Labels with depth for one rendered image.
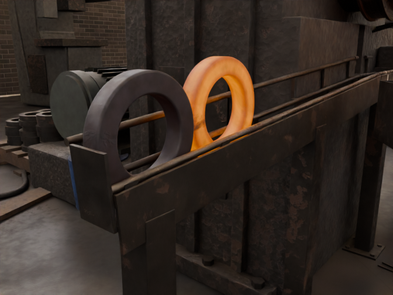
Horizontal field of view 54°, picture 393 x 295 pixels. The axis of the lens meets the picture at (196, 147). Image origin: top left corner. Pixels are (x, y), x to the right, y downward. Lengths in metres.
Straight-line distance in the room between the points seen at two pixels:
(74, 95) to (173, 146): 1.40
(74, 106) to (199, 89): 1.40
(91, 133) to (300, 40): 0.71
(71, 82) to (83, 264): 0.87
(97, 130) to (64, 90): 1.56
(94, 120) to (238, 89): 0.32
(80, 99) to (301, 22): 1.18
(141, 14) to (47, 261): 0.98
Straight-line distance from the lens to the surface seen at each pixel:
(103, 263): 1.57
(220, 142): 0.64
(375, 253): 1.73
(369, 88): 1.31
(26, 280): 1.56
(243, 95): 0.73
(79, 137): 0.55
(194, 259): 1.42
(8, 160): 2.94
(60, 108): 2.09
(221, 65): 0.66
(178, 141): 0.59
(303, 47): 1.10
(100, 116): 0.49
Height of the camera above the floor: 0.80
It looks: 15 degrees down
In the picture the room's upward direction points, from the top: straight up
